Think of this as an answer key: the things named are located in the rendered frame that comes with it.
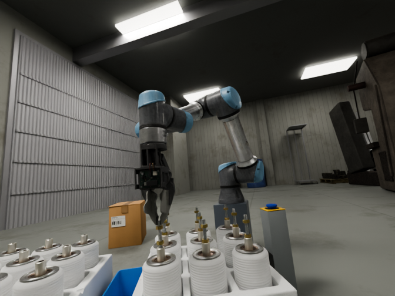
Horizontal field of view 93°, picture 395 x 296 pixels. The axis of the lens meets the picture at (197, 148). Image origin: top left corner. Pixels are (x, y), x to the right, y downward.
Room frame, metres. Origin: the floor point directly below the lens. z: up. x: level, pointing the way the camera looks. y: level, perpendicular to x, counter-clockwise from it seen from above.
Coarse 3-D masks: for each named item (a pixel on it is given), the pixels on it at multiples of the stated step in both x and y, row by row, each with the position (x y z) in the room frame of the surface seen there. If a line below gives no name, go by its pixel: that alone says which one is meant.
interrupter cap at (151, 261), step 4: (152, 256) 0.55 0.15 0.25; (156, 256) 0.55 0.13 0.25; (168, 256) 0.54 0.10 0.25; (172, 256) 0.54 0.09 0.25; (148, 260) 0.53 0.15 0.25; (152, 260) 0.53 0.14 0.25; (156, 260) 0.53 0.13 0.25; (168, 260) 0.51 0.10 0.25; (172, 260) 0.51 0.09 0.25; (148, 264) 0.50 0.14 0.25; (152, 264) 0.50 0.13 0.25; (156, 264) 0.49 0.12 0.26; (160, 264) 0.49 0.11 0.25; (164, 264) 0.49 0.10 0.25
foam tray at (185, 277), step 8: (184, 248) 0.81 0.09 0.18; (184, 256) 0.73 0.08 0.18; (184, 264) 0.67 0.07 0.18; (184, 272) 0.61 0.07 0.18; (232, 272) 0.60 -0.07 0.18; (272, 272) 0.57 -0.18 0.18; (184, 280) 0.57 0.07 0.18; (232, 280) 0.55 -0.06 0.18; (272, 280) 0.55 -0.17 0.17; (280, 280) 0.53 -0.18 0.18; (136, 288) 0.55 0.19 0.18; (184, 288) 0.53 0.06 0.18; (232, 288) 0.51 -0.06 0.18; (264, 288) 0.50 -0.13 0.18; (272, 288) 0.50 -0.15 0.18; (280, 288) 0.49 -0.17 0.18; (288, 288) 0.49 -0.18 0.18
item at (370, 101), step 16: (368, 48) 2.76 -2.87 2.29; (384, 48) 2.70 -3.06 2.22; (368, 64) 2.77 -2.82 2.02; (384, 64) 2.65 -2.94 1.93; (368, 80) 2.87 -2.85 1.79; (384, 80) 2.57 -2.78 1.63; (368, 96) 3.02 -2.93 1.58; (384, 96) 2.58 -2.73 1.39; (384, 112) 2.62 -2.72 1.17; (368, 128) 3.29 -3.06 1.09; (384, 128) 2.72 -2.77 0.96; (368, 144) 3.32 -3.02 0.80; (384, 144) 2.80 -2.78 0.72; (384, 160) 2.96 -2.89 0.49; (384, 176) 3.11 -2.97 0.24
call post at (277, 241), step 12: (264, 216) 0.76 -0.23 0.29; (276, 216) 0.73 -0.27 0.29; (264, 228) 0.78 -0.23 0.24; (276, 228) 0.73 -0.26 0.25; (276, 240) 0.73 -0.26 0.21; (288, 240) 0.73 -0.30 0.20; (276, 252) 0.73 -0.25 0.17; (288, 252) 0.73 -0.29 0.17; (276, 264) 0.73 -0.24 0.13; (288, 264) 0.73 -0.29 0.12; (288, 276) 0.73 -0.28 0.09
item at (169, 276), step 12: (144, 264) 0.52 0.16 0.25; (168, 264) 0.50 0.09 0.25; (144, 276) 0.50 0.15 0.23; (156, 276) 0.48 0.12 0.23; (168, 276) 0.49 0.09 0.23; (180, 276) 0.53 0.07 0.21; (144, 288) 0.50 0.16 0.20; (156, 288) 0.48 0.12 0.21; (168, 288) 0.49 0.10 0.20; (180, 288) 0.52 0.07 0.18
